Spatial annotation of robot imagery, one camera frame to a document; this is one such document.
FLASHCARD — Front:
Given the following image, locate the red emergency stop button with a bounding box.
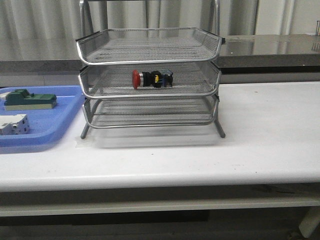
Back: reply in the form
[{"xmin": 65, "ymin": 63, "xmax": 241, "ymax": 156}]
[{"xmin": 132, "ymin": 69, "xmax": 173, "ymax": 90}]

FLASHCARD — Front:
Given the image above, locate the silver mesh tray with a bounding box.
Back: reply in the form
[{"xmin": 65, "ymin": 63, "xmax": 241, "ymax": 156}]
[
  {"xmin": 78, "ymin": 61, "xmax": 222, "ymax": 99},
  {"xmin": 82, "ymin": 96, "xmax": 219, "ymax": 129},
  {"xmin": 76, "ymin": 27, "xmax": 223, "ymax": 65}
]

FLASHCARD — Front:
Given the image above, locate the blue plastic tray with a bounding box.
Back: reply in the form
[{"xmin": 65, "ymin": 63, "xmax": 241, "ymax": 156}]
[{"xmin": 0, "ymin": 85, "xmax": 85, "ymax": 153}]

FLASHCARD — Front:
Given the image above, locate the dark back counter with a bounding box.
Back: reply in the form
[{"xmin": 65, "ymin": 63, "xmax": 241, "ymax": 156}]
[{"xmin": 0, "ymin": 34, "xmax": 320, "ymax": 74}]

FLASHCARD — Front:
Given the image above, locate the green electrical module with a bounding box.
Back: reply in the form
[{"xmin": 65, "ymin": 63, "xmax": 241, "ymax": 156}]
[{"xmin": 4, "ymin": 89, "xmax": 57, "ymax": 111}]

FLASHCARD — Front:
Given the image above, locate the white table leg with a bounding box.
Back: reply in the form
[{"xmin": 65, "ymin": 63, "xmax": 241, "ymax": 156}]
[{"xmin": 298, "ymin": 206, "xmax": 320, "ymax": 238}]

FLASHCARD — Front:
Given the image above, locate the silver rack frame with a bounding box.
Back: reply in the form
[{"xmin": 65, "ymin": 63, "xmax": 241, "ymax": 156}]
[{"xmin": 78, "ymin": 0, "xmax": 227, "ymax": 140}]

